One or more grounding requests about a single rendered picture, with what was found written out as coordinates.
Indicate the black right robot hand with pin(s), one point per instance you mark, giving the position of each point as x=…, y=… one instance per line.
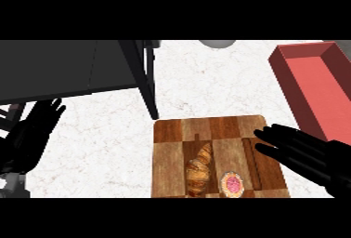
x=305, y=155

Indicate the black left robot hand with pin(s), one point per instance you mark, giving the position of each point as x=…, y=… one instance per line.
x=31, y=136

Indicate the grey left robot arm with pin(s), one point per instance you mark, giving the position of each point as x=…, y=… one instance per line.
x=12, y=184

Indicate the pink frosted cupcake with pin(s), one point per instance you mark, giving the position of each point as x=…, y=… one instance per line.
x=232, y=184

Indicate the wooden cutting board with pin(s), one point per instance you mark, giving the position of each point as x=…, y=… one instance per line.
x=218, y=155

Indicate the red cardboard box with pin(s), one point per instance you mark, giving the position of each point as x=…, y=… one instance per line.
x=316, y=89

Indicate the dark grey appliance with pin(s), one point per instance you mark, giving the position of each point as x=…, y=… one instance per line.
x=72, y=69

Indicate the brown croissant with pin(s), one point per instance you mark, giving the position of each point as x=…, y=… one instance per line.
x=199, y=172

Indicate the grey round object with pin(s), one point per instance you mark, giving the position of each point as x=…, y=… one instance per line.
x=218, y=43

